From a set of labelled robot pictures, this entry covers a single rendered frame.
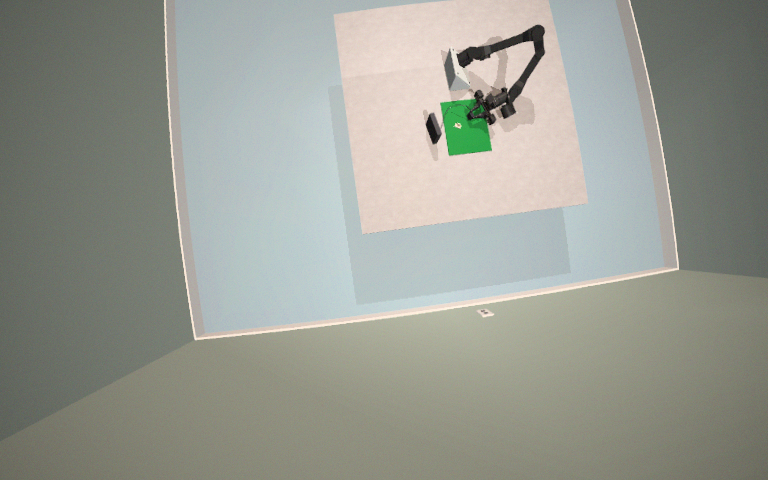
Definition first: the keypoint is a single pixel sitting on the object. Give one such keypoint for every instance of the green circuit board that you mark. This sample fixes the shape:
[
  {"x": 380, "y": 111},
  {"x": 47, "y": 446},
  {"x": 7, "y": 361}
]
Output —
[{"x": 463, "y": 136}]

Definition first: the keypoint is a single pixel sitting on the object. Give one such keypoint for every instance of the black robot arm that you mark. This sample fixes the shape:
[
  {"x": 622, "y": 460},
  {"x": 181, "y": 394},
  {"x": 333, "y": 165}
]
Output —
[{"x": 483, "y": 52}]

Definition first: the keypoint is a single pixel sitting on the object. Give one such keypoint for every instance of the black cooling fan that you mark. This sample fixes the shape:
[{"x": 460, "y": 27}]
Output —
[{"x": 433, "y": 128}]

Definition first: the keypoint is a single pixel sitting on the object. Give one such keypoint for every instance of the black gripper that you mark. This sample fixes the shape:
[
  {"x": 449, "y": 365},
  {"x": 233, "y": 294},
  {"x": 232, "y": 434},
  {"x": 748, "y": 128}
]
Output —
[{"x": 486, "y": 114}]

